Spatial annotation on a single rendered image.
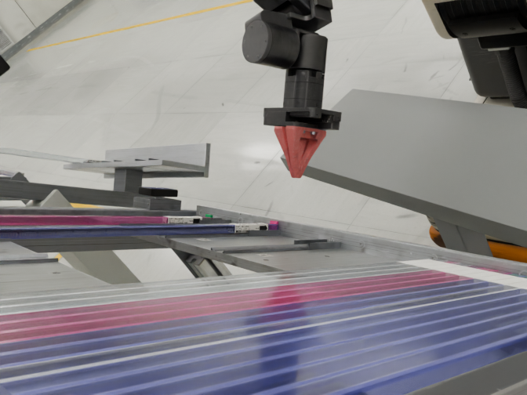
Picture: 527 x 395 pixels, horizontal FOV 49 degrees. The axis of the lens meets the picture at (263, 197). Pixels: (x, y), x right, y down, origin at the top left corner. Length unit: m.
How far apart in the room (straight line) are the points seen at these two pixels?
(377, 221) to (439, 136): 0.86
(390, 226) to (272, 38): 1.16
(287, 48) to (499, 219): 0.38
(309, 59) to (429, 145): 0.31
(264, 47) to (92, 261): 0.55
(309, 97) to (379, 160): 0.28
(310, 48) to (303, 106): 0.08
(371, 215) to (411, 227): 0.17
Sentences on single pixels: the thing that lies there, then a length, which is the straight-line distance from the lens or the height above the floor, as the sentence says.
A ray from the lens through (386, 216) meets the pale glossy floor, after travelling 1.90.
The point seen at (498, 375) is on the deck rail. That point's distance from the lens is 0.29.
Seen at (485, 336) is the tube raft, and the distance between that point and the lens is 0.36.
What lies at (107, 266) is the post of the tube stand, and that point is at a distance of 1.15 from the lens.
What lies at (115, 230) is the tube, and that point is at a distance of 0.67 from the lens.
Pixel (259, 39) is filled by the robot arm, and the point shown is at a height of 0.95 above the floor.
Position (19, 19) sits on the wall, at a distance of 8.85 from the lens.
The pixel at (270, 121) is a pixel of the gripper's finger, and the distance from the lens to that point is 0.86.
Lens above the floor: 1.20
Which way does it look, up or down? 32 degrees down
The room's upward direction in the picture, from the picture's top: 33 degrees counter-clockwise
